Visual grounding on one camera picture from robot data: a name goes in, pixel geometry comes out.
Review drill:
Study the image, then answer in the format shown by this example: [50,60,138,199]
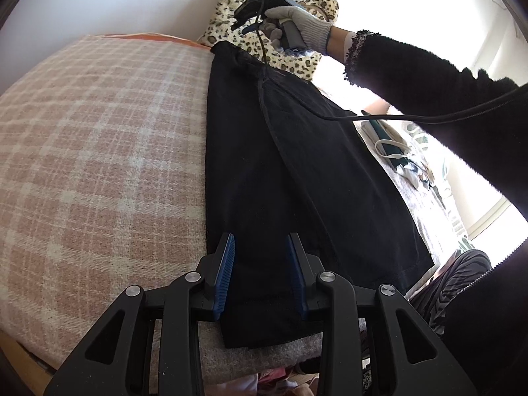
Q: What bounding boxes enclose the black t-shirt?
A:
[205,41,433,348]

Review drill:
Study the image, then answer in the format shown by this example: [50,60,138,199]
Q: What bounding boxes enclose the right forearm black sleeve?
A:
[327,27,527,214]

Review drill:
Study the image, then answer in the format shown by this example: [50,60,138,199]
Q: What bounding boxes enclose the folded floral white clothes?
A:
[396,159,435,190]

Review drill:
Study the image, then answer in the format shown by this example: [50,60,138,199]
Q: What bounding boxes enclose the right gloved hand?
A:
[260,5,332,55]

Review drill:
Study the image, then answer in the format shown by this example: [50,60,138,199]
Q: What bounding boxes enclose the leopard print cushion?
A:
[199,0,339,81]

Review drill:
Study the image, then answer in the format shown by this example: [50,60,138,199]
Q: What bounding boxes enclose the orange floral bedsheet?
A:
[101,32,210,50]

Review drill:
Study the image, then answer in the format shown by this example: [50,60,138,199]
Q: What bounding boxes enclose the white green patterned pillow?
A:
[404,122,474,251]

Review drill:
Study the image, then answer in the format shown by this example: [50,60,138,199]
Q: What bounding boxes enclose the grey striped trousers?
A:
[410,249,491,335]

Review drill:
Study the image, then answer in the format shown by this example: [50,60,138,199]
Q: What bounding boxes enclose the cream and green tote bag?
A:
[361,119,412,173]

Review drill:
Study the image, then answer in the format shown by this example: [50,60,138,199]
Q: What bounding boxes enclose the pink plaid blanket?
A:
[1,36,213,367]

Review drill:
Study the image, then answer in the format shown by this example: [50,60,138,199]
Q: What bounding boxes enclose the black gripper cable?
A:
[253,0,528,125]

